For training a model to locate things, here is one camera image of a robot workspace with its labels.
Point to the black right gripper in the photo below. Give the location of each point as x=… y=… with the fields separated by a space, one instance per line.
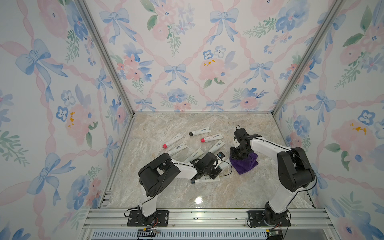
x=232 y=155

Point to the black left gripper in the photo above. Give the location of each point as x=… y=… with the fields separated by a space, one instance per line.
x=217 y=170

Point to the white toothpaste tube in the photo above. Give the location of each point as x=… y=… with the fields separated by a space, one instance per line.
x=224 y=165

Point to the purple cloth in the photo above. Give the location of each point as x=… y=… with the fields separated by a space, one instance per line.
x=245 y=165

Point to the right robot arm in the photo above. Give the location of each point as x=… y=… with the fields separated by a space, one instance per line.
x=294 y=169

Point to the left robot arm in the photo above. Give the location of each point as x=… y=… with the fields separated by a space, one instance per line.
x=159 y=173

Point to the white tube front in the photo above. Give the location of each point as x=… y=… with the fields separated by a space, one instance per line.
x=205 y=179

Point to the white tube centre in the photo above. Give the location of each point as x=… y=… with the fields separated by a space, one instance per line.
x=195 y=155

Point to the white tube grey cap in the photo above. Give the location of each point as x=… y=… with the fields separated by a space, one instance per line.
x=219 y=144

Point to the white tube pink cap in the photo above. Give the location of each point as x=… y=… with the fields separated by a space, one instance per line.
x=172 y=141
x=212 y=138

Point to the white tube black cap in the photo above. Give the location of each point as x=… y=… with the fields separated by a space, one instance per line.
x=200 y=132

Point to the white tube dark cap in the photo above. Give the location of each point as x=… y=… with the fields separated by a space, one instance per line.
x=177 y=149

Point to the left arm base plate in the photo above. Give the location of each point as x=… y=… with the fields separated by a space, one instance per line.
x=159 y=219

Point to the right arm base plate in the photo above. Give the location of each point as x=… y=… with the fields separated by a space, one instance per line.
x=259 y=218

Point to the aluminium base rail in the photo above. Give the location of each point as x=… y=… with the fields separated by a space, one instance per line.
x=209 y=224

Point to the aluminium corner post right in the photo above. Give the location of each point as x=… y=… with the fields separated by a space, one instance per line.
x=321 y=32

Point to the aluminium corner post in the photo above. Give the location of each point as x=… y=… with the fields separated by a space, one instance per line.
x=321 y=32
x=90 y=23

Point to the aluminium corner post left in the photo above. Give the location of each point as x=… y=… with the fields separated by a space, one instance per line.
x=90 y=23

